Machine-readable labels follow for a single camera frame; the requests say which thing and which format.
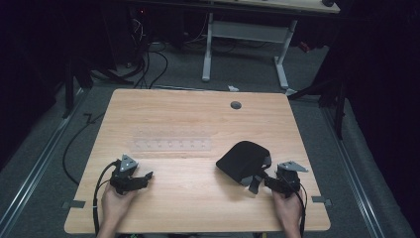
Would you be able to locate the metal floor rail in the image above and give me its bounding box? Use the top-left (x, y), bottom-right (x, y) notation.
top-left (0, 86), bottom-right (90, 232)
top-left (321, 105), bottom-right (387, 238)

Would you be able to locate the person's left hand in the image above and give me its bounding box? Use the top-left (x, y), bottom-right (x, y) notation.
top-left (99, 181), bottom-right (141, 229)

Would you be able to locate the clear plastic ruler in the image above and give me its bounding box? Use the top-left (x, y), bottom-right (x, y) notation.
top-left (133, 138), bottom-right (213, 153)

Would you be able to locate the white frame desk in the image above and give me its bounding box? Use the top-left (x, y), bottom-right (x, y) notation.
top-left (132, 0), bottom-right (341, 97)

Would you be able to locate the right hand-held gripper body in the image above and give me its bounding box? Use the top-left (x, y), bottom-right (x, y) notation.
top-left (270, 160), bottom-right (310, 199)

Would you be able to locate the grey tape strip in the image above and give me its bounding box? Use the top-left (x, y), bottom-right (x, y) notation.
top-left (311, 195), bottom-right (333, 207)

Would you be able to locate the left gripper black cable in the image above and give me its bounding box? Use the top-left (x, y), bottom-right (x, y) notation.
top-left (92, 160), bottom-right (121, 236)

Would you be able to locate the black floor cable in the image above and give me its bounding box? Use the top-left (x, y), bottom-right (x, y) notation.
top-left (61, 112), bottom-right (106, 186)

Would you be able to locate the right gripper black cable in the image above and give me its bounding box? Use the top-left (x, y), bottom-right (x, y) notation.
top-left (288, 183), bottom-right (309, 238)

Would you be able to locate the black cloth with grey straps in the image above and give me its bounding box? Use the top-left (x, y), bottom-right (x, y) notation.
top-left (215, 140), bottom-right (273, 195)

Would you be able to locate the person's right hand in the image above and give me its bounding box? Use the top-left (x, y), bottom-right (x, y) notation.
top-left (271, 188), bottom-right (304, 232)

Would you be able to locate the black metal stand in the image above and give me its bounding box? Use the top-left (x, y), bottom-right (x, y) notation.
top-left (287, 39), bottom-right (348, 141)
top-left (60, 56), bottom-right (95, 119)

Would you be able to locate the bundle of black cables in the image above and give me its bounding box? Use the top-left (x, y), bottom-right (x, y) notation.
top-left (88, 9), bottom-right (169, 90)

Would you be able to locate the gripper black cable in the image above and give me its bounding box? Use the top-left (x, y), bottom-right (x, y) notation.
top-left (92, 160), bottom-right (121, 236)
top-left (288, 183), bottom-right (309, 238)

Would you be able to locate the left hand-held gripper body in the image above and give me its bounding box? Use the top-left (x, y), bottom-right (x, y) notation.
top-left (109, 153), bottom-right (149, 196)

